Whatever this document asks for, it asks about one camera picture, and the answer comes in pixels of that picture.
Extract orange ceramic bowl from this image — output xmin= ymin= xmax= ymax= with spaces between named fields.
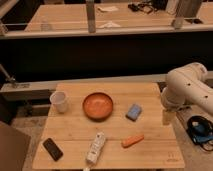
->
xmin=82 ymin=92 xmax=113 ymax=120

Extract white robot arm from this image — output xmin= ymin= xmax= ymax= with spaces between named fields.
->
xmin=161 ymin=62 xmax=213 ymax=125

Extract black and blue headphones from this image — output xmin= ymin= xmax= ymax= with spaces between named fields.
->
xmin=186 ymin=116 xmax=213 ymax=152

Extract blue sponge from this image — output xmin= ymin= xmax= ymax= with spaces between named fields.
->
xmin=126 ymin=104 xmax=142 ymax=121

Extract orange carrot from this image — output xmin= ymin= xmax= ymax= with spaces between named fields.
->
xmin=121 ymin=134 xmax=144 ymax=148

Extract black phone on back table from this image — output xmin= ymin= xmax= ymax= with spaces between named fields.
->
xmin=185 ymin=18 xmax=203 ymax=24

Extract white plastic cup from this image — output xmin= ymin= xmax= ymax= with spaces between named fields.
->
xmin=50 ymin=91 xmax=68 ymax=113

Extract white crumpled paper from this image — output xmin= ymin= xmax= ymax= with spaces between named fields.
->
xmin=99 ymin=21 xmax=121 ymax=28

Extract black smartphone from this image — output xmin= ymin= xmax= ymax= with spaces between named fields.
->
xmin=43 ymin=138 xmax=63 ymax=161

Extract white paper sheet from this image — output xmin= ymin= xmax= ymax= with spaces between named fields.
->
xmin=97 ymin=6 xmax=119 ymax=12

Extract clear plastic bottle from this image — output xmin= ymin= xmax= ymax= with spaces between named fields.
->
xmin=41 ymin=19 xmax=52 ymax=31

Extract brown cardboard box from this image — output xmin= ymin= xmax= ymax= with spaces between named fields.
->
xmin=0 ymin=121 xmax=31 ymax=171

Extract grey metal post right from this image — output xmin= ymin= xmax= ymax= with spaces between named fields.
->
xmin=172 ymin=0 xmax=203 ymax=29

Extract grey metal post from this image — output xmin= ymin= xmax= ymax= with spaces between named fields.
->
xmin=86 ymin=0 xmax=96 ymax=33
xmin=172 ymin=0 xmax=203 ymax=29

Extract black cable bundle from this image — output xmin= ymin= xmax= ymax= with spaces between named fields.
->
xmin=127 ymin=1 xmax=160 ymax=14

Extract metal clamp bracket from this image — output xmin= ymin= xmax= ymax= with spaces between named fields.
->
xmin=0 ymin=63 xmax=30 ymax=88

